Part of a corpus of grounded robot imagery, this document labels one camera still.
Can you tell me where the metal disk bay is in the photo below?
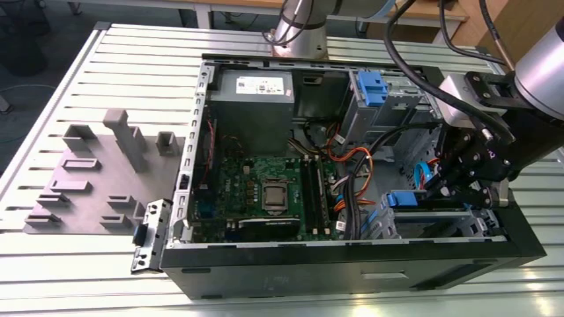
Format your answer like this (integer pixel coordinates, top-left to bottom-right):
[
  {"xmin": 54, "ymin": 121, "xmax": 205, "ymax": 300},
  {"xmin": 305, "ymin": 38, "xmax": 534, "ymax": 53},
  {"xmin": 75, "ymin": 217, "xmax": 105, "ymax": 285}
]
[{"xmin": 365, "ymin": 190, "xmax": 505, "ymax": 240}]

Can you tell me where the black office chair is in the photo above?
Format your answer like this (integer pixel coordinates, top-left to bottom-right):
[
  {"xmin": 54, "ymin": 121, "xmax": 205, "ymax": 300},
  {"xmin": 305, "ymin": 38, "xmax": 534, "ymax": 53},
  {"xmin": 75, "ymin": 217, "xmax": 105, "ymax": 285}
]
[{"xmin": 0, "ymin": 0, "xmax": 47, "ymax": 77}]

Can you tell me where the green motherboard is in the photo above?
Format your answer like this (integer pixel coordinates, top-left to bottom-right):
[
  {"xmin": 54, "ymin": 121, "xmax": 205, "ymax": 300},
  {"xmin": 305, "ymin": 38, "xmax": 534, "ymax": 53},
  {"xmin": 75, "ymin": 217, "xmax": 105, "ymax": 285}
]
[{"xmin": 186, "ymin": 154, "xmax": 342, "ymax": 244}]

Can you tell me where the wooden cabinet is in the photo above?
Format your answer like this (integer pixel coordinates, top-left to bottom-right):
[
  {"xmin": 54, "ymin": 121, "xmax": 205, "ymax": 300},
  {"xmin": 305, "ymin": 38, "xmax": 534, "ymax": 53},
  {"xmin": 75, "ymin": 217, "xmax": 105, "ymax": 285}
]
[{"xmin": 477, "ymin": 0, "xmax": 564, "ymax": 67}]

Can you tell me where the metal drive cage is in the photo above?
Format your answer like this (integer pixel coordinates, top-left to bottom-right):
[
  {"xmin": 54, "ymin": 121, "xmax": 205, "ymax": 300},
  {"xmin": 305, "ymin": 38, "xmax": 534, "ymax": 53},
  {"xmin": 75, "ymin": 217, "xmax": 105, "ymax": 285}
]
[{"xmin": 342, "ymin": 68, "xmax": 443, "ymax": 148}]

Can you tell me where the metal expansion slot bracket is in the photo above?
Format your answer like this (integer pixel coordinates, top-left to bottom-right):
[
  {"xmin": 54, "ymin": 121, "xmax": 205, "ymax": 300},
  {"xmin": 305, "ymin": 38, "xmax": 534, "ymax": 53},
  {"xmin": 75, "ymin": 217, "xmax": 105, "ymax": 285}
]
[{"xmin": 129, "ymin": 197, "xmax": 173, "ymax": 275}]

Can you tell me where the black RAM stick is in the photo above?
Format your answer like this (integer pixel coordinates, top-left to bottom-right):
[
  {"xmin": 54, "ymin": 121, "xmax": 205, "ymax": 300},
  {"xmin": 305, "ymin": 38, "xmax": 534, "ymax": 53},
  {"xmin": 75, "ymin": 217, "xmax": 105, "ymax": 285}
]
[
  {"xmin": 299, "ymin": 155, "xmax": 319, "ymax": 234},
  {"xmin": 313, "ymin": 155, "xmax": 333, "ymax": 234}
]

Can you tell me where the blue wire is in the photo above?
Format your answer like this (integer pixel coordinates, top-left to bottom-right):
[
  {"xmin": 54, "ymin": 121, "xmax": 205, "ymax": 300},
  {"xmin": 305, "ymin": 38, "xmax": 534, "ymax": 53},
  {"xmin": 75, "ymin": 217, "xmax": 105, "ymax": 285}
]
[{"xmin": 411, "ymin": 158, "xmax": 441, "ymax": 193}]

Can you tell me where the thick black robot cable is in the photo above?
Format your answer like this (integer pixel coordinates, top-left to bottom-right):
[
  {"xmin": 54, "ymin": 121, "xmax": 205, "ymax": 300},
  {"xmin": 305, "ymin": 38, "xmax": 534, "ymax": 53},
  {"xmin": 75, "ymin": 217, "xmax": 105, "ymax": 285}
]
[{"xmin": 381, "ymin": 0, "xmax": 515, "ymax": 143}]

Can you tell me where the CPU socket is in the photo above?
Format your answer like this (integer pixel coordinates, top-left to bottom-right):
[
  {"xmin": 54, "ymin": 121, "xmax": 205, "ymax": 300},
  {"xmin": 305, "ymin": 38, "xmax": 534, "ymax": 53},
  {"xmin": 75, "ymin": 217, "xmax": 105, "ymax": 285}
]
[{"xmin": 258, "ymin": 177, "xmax": 291, "ymax": 215}]

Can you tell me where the grey power supply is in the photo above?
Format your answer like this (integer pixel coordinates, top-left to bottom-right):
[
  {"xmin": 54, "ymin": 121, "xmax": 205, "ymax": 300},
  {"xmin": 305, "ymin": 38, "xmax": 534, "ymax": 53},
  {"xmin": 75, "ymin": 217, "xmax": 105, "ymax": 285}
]
[{"xmin": 209, "ymin": 69, "xmax": 294, "ymax": 158}]

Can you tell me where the black graphics card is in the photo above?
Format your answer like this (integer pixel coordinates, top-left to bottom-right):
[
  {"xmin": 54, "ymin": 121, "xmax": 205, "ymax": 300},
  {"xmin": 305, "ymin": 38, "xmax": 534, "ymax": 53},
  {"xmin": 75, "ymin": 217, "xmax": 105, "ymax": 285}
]
[{"xmin": 237, "ymin": 216, "xmax": 302, "ymax": 242}]

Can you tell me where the black cable with copper end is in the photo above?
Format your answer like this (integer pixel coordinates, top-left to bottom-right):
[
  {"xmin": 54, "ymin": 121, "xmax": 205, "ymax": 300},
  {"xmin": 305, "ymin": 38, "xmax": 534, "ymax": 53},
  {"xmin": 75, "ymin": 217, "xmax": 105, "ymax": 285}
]
[{"xmin": 477, "ymin": 0, "xmax": 515, "ymax": 71}]

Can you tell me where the hard disk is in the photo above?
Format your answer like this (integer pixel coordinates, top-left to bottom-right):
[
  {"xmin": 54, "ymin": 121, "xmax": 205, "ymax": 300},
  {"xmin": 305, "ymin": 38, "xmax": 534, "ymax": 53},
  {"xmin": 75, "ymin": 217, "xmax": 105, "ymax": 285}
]
[{"xmin": 385, "ymin": 190, "xmax": 474, "ymax": 214}]

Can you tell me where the black cable bundle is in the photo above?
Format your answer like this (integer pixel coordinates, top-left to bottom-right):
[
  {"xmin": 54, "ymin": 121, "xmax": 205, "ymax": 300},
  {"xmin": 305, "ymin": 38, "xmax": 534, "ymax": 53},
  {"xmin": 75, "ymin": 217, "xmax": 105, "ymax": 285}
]
[{"xmin": 341, "ymin": 121, "xmax": 443, "ymax": 240}]

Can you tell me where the grey parts rack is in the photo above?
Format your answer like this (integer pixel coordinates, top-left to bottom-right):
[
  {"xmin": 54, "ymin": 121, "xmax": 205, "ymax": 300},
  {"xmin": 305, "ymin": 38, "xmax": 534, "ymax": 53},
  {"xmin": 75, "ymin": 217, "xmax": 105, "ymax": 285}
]
[{"xmin": 21, "ymin": 108, "xmax": 185, "ymax": 236}]

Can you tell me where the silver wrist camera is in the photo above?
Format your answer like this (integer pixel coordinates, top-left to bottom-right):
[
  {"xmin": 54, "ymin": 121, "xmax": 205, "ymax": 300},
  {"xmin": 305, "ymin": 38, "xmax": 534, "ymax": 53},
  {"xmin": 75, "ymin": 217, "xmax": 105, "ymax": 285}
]
[{"xmin": 437, "ymin": 74, "xmax": 507, "ymax": 128}]

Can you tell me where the black PC case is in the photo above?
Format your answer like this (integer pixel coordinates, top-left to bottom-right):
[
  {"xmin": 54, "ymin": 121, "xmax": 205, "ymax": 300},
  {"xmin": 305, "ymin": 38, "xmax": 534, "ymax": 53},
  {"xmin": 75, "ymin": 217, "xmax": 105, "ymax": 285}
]
[{"xmin": 158, "ymin": 52, "xmax": 547, "ymax": 300}]

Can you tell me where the orange power wire bundle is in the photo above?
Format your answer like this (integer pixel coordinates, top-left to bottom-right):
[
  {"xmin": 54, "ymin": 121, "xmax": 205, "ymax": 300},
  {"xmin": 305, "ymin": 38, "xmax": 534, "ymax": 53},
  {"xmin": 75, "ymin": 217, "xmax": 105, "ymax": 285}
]
[{"xmin": 287, "ymin": 120, "xmax": 378, "ymax": 212}]

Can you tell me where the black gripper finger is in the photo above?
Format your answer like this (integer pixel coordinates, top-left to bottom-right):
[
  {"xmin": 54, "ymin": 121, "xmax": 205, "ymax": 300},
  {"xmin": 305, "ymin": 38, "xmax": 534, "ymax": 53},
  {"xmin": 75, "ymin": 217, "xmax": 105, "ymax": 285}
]
[
  {"xmin": 425, "ymin": 130, "xmax": 485, "ymax": 199},
  {"xmin": 443, "ymin": 180, "xmax": 511, "ymax": 209}
]

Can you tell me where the silver CPU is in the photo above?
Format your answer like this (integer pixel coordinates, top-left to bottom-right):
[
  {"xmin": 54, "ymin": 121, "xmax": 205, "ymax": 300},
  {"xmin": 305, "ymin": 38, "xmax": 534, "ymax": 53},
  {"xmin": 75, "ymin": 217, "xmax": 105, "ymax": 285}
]
[{"xmin": 262, "ymin": 185, "xmax": 289, "ymax": 206}]

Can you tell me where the blue drive latch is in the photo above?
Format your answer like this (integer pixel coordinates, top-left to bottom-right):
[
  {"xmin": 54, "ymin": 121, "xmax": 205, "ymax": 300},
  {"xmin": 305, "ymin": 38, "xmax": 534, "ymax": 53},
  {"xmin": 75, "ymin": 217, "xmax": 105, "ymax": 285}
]
[{"xmin": 357, "ymin": 71, "xmax": 389, "ymax": 107}]

